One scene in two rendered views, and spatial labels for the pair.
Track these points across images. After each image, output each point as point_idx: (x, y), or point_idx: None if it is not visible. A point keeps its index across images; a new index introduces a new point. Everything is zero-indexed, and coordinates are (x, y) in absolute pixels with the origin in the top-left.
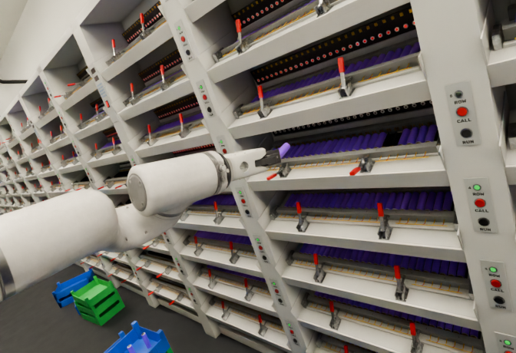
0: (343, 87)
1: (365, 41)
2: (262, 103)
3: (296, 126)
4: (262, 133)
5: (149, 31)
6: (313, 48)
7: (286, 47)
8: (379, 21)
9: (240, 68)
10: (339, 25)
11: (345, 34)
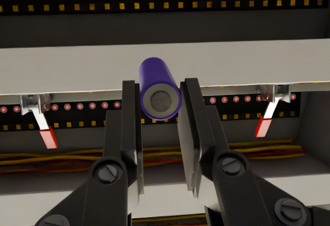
0: (35, 109)
1: (66, 105)
2: (268, 109)
3: (187, 44)
4: (312, 40)
5: None
6: (153, 121)
7: (148, 194)
8: (37, 127)
9: (276, 184)
10: (32, 202)
11: (94, 126)
